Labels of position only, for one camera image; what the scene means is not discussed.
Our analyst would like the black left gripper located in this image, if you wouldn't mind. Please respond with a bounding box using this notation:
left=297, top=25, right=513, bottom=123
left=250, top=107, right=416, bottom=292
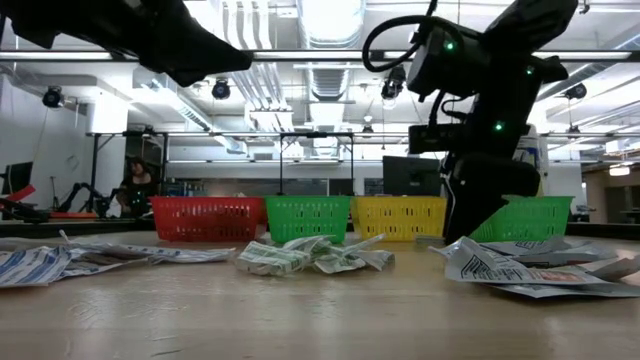
left=99, top=0, right=254, bottom=89

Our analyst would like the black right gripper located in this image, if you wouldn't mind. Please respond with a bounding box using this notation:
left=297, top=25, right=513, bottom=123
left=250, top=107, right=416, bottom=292
left=408, top=53, right=571, bottom=246

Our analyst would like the green plastic basket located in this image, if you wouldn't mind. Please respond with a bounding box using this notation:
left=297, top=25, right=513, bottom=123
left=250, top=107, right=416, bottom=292
left=469, top=195, right=575, bottom=244
left=263, top=195, right=353, bottom=245

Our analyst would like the yellow Lysol wipes canister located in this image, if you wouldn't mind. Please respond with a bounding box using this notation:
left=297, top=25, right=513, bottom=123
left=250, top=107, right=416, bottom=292
left=514, top=123, right=550, bottom=197

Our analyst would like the black monitor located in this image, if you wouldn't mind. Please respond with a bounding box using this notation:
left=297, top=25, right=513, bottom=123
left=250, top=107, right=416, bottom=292
left=382, top=155, right=445, bottom=197

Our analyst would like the yellow plastic basket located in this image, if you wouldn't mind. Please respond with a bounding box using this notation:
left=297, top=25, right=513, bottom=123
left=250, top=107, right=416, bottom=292
left=351, top=195, right=448, bottom=243

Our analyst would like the black overhead beam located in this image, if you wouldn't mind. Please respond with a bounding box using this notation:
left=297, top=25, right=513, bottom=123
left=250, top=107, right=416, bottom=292
left=0, top=48, right=640, bottom=63

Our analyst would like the person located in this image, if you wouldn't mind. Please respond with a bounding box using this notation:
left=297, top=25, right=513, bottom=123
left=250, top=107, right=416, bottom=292
left=116, top=156, right=162, bottom=219

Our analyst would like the red plastic basket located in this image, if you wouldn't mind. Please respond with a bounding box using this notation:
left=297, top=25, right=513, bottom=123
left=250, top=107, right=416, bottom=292
left=149, top=195, right=266, bottom=244

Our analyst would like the blue striped bandage packet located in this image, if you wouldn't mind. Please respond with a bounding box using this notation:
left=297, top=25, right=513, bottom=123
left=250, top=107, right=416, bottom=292
left=0, top=244, right=74, bottom=289
left=58, top=229, right=151, bottom=279
left=144, top=245, right=236, bottom=265

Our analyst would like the dark distant monitor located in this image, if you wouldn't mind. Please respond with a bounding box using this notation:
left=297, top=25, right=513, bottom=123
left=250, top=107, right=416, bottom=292
left=0, top=160, right=34, bottom=196

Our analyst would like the red distant object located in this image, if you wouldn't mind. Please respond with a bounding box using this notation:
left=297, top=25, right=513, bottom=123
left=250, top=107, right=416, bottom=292
left=0, top=184, right=37, bottom=205

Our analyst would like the black mounted camera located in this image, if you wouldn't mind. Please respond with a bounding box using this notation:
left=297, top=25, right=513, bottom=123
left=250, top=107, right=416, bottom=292
left=41, top=85, right=65, bottom=109
left=210, top=79, right=232, bottom=101
left=563, top=82, right=589, bottom=101

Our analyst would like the silver ceiling air duct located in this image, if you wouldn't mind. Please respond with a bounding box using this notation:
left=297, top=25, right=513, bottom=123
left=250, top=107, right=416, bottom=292
left=295, top=0, right=367, bottom=104

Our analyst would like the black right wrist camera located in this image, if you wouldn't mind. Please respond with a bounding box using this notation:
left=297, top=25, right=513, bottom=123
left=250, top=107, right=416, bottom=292
left=406, top=24, right=489, bottom=101

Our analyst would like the black overhead camera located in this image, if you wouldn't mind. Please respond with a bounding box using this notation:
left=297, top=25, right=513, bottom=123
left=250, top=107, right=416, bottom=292
left=379, top=64, right=408, bottom=101

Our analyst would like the black distant workstation frame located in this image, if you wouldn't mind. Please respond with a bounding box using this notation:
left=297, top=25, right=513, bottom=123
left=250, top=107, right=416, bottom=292
left=84, top=129, right=357, bottom=197

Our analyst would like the black aluminium table frame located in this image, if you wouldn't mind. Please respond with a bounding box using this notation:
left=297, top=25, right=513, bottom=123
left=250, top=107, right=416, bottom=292
left=0, top=218, right=640, bottom=241

